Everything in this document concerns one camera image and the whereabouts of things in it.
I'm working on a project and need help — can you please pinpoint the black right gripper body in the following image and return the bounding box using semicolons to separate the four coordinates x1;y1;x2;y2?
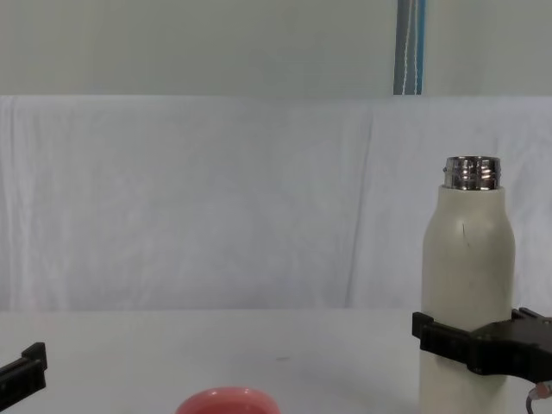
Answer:
467;319;552;386

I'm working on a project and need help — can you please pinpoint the cream vacuum bottle steel neck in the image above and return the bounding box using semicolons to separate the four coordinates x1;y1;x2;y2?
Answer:
419;155;517;414

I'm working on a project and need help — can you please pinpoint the white table cloth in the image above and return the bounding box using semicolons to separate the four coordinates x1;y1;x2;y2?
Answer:
0;307;552;414

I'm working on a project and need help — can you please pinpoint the pink plastic cup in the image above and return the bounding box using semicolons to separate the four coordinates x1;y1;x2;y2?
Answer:
173;386;282;414

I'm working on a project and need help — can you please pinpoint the white wrinkled curtain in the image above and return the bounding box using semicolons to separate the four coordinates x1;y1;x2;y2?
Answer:
0;93;552;312

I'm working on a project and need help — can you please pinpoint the plain pale curtain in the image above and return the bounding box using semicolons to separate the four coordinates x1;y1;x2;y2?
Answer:
0;0;552;97

